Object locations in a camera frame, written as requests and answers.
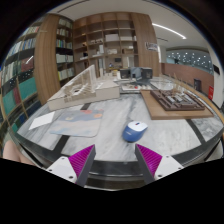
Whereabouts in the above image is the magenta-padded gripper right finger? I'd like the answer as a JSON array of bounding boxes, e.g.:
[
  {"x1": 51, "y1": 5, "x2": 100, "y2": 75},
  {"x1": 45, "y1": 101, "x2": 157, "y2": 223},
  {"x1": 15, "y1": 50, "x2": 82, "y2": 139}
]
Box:
[{"x1": 134, "y1": 143, "x2": 185, "y2": 186}]

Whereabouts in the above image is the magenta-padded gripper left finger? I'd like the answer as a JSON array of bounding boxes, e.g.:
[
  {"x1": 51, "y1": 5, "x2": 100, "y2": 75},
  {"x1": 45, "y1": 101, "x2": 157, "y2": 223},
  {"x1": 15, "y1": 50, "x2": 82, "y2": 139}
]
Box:
[{"x1": 46, "y1": 143, "x2": 97, "y2": 188}]

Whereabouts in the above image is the blue and white computer mouse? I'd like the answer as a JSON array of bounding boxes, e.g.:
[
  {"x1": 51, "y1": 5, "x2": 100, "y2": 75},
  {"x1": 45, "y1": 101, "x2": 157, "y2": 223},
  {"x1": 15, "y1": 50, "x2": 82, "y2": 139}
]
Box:
[{"x1": 121, "y1": 120, "x2": 149, "y2": 144}]

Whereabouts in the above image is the pastel printed mouse pad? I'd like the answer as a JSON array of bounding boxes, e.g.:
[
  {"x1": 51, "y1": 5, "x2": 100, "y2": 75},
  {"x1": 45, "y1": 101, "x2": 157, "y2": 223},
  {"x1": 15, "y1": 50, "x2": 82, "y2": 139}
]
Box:
[{"x1": 49, "y1": 109, "x2": 105, "y2": 139}]

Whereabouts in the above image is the white paper sheet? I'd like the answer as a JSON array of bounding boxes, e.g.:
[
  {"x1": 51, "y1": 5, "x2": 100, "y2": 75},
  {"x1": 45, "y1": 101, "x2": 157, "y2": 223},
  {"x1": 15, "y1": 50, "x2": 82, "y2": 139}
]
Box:
[{"x1": 28, "y1": 111, "x2": 56, "y2": 131}]

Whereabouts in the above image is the person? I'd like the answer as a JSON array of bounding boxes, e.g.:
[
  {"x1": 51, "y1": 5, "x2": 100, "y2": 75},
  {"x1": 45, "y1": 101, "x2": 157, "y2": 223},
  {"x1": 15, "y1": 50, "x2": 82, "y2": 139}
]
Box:
[{"x1": 1, "y1": 139, "x2": 35, "y2": 166}]

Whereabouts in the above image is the brown building model on board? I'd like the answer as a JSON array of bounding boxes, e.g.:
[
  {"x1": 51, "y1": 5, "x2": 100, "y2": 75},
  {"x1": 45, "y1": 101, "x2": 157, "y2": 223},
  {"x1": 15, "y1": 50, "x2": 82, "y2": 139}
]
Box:
[{"x1": 139, "y1": 87, "x2": 215, "y2": 121}]

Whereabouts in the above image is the large white architectural model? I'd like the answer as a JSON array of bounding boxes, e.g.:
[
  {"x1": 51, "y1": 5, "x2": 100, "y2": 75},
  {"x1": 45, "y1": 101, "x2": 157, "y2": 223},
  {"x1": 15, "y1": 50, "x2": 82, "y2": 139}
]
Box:
[{"x1": 46, "y1": 64, "x2": 121, "y2": 112}]

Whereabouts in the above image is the red standing sign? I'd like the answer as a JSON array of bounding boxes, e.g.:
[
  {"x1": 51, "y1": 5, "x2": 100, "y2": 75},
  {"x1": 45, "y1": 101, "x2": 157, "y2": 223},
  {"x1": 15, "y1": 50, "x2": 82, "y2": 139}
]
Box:
[{"x1": 207, "y1": 85, "x2": 215, "y2": 101}]

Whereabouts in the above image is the grey building model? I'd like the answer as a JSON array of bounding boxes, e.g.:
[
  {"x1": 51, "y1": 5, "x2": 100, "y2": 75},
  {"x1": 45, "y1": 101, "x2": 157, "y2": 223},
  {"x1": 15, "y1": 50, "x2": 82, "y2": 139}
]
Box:
[{"x1": 119, "y1": 66, "x2": 154, "y2": 85}]

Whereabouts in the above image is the bookshelf with books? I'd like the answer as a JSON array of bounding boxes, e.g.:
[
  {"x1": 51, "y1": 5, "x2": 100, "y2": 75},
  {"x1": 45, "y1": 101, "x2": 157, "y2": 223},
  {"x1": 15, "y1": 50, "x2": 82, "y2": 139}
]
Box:
[{"x1": 0, "y1": 15, "x2": 76, "y2": 135}]

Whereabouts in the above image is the long ceiling light strip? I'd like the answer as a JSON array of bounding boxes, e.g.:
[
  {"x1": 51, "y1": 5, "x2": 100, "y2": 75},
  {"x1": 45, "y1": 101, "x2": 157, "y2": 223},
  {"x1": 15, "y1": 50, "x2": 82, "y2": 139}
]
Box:
[{"x1": 151, "y1": 22, "x2": 188, "y2": 40}]

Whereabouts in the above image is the wooden shelf unit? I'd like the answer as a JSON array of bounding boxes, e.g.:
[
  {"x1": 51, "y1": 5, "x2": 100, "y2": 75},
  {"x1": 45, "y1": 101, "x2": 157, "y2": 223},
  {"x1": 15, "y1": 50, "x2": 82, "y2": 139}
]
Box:
[{"x1": 72, "y1": 11, "x2": 162, "y2": 78}]

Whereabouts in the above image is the wall sign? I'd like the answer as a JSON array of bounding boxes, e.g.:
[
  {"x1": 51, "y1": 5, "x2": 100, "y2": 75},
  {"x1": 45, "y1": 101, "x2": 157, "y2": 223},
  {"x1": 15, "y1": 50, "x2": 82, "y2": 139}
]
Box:
[{"x1": 144, "y1": 41, "x2": 160, "y2": 53}]

